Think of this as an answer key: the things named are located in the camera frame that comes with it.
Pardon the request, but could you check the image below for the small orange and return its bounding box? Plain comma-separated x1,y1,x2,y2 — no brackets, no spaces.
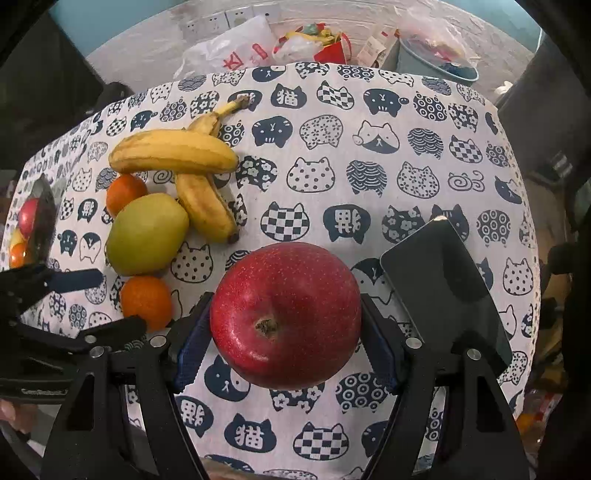
106,174,148,217
121,276,173,330

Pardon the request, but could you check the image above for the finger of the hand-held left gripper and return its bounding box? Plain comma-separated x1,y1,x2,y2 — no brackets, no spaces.
9,316,148,354
0,265,105,315

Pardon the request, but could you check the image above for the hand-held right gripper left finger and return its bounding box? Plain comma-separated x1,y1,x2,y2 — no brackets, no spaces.
41,291,218,480

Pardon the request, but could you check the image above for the white plastic bag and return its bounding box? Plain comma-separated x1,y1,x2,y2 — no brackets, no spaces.
173,14,278,79

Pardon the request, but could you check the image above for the black smartphone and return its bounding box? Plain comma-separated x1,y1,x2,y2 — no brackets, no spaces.
379,217,514,377

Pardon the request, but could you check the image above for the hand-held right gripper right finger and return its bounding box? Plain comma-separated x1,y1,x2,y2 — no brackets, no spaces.
360,293,529,480

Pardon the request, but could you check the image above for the light blue bin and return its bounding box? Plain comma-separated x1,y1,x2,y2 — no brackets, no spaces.
397,37,481,84

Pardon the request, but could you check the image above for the clear plastic bin liner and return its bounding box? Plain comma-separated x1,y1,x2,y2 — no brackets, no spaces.
399,7,481,70

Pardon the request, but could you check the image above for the cat print tablecloth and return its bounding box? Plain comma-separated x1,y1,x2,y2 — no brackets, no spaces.
9,62,541,480

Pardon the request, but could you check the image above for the green glass dish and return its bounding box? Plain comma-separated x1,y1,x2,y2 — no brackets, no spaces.
7,175,58,271

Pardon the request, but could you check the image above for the yellow banana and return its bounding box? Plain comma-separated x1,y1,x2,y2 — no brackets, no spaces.
108,129,240,175
175,95,250,244

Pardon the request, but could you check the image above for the green mango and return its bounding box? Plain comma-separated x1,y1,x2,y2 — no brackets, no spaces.
106,193,190,277

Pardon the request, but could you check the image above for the red apple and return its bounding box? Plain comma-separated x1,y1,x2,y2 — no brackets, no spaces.
210,242,362,391
17,198,41,238

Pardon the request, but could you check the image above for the colourful wrapper pile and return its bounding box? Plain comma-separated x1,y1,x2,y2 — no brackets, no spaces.
272,21,345,61

